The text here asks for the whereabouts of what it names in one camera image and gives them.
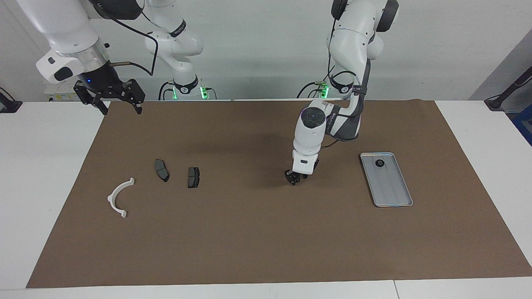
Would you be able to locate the silver metal tray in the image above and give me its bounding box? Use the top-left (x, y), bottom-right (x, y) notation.
top-left (360, 152), bottom-right (414, 207)

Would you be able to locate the white electrical box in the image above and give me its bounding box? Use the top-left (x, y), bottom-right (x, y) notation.
top-left (44, 81), bottom-right (84, 102)

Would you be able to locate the long dark brake pad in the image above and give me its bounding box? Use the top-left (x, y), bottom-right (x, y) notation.
top-left (154, 159), bottom-right (170, 183)

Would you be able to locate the brown table mat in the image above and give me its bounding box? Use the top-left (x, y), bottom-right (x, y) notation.
top-left (26, 100), bottom-right (532, 288)

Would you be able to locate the black table clamp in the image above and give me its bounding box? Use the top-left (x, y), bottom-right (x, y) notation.
top-left (0, 86), bottom-right (22, 113)

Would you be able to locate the black angled stand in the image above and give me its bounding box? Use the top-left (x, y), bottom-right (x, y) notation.
top-left (484, 66), bottom-right (532, 112)

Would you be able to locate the blue crate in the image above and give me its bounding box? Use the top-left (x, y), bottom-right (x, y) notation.
top-left (512, 104), bottom-right (532, 146)

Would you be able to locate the black right base cable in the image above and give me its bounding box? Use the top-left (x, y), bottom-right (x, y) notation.
top-left (158, 81), bottom-right (175, 101)

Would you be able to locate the black base cable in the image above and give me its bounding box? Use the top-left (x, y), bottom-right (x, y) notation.
top-left (158, 81), bottom-right (175, 101)
top-left (296, 81), bottom-right (329, 99)

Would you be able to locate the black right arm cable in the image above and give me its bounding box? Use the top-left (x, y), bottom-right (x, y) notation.
top-left (87, 0), bottom-right (159, 77)

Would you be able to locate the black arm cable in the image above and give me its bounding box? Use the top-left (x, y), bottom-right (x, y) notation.
top-left (87, 0), bottom-right (159, 77)
top-left (328, 17), bottom-right (366, 146)

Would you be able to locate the black left base cable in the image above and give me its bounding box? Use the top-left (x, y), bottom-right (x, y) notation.
top-left (296, 81), bottom-right (329, 99)

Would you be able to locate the white semicircular plastic bracket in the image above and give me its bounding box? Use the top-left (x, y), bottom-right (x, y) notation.
top-left (107, 178), bottom-right (135, 218)

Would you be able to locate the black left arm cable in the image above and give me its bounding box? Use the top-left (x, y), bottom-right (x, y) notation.
top-left (328, 17), bottom-right (366, 146)

